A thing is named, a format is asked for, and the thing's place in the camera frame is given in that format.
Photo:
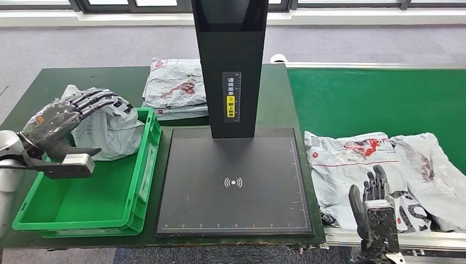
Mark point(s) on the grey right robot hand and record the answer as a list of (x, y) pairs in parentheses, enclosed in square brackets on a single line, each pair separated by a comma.
[(376, 186)]

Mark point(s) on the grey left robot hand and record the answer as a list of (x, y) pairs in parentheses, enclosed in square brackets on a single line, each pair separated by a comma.
[(51, 124)]

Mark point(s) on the grey parcel large black letters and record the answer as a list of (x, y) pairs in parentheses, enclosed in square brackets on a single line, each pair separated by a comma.
[(346, 175)]

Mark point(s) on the grey poly parcel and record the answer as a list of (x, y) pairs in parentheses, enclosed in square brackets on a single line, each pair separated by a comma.
[(113, 135)]

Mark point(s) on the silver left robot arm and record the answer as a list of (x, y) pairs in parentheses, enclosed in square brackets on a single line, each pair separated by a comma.
[(9, 175)]

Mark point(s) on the grey parcel dark red smear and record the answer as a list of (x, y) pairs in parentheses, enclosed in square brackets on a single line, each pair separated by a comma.
[(437, 189)]

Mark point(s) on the green conveyor belt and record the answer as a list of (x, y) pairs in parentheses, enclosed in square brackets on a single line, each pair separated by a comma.
[(364, 98)]

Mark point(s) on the flat grey parcel red print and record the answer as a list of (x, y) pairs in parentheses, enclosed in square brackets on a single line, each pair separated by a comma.
[(173, 80)]

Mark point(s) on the flat grey parcel red dot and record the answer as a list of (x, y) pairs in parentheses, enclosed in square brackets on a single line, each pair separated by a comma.
[(184, 114)]

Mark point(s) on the black inbound scanner machine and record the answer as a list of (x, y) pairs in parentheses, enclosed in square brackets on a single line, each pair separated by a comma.
[(229, 47)]

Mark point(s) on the green plastic crate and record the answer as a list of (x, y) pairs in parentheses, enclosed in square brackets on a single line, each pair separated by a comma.
[(91, 204)]

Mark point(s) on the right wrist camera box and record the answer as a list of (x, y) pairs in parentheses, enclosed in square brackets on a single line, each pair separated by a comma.
[(380, 226)]

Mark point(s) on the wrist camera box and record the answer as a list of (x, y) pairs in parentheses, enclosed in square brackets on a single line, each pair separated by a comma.
[(78, 164), (380, 226)]

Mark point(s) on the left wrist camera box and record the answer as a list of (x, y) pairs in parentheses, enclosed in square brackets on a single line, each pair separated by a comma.
[(78, 164)]

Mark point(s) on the aluminium conveyor frame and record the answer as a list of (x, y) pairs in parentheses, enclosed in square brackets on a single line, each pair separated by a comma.
[(429, 240)]

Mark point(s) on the dark window frame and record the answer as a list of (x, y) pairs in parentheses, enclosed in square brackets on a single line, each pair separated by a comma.
[(83, 5)]

